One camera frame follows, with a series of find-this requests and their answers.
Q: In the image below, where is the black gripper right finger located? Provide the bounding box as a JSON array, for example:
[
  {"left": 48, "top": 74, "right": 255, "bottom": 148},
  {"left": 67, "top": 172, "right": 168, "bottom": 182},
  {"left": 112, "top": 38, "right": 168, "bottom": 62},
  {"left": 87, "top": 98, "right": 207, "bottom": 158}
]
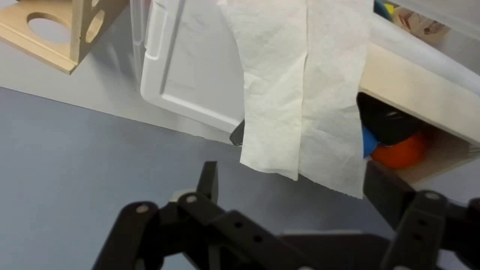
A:
[{"left": 361, "top": 158, "right": 480, "bottom": 270}]

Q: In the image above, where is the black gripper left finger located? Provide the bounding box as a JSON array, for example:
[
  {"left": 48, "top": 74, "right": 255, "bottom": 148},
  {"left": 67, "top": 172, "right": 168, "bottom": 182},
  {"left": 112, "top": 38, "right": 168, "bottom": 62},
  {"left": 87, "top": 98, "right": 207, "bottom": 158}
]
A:
[{"left": 91, "top": 160, "right": 321, "bottom": 270}]

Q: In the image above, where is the white paper towel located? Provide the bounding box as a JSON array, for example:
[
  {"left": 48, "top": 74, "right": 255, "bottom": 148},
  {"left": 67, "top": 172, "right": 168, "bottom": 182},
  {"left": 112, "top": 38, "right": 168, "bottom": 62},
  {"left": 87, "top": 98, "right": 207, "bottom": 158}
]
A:
[{"left": 216, "top": 0, "right": 375, "bottom": 202}]

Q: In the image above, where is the wooden shape sorter cube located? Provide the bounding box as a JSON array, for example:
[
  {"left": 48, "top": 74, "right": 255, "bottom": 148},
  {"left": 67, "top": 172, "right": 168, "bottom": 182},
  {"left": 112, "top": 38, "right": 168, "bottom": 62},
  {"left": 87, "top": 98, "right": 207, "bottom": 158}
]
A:
[{"left": 0, "top": 0, "right": 129, "bottom": 76}]

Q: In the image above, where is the orange and blue toy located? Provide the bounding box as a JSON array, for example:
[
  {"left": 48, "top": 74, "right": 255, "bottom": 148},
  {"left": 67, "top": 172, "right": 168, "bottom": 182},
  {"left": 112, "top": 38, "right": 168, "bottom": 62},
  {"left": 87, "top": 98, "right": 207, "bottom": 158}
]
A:
[{"left": 370, "top": 131, "right": 432, "bottom": 172}]

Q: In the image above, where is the blue toy piece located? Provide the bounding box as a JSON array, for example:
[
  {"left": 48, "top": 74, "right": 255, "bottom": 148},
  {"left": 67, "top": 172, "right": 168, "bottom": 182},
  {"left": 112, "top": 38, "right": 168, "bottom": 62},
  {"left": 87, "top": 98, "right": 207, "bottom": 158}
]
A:
[{"left": 361, "top": 125, "right": 382, "bottom": 160}]

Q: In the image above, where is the black toy piece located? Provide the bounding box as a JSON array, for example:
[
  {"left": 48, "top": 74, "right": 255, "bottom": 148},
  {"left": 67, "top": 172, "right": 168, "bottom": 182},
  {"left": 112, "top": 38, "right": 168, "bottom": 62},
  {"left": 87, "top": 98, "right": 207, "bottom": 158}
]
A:
[{"left": 357, "top": 92, "right": 426, "bottom": 148}]

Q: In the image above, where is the white plastic bin lid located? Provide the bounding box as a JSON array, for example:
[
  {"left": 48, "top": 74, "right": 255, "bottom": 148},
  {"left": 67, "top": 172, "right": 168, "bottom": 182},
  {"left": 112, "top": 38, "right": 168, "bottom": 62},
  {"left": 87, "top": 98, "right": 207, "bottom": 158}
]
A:
[{"left": 139, "top": 0, "right": 480, "bottom": 136}]

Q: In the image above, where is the clear plastic storage bin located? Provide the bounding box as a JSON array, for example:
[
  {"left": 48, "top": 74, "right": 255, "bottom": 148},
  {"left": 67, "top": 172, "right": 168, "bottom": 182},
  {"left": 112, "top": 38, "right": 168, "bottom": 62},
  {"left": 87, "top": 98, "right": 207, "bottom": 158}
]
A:
[{"left": 127, "top": 0, "right": 153, "bottom": 88}]

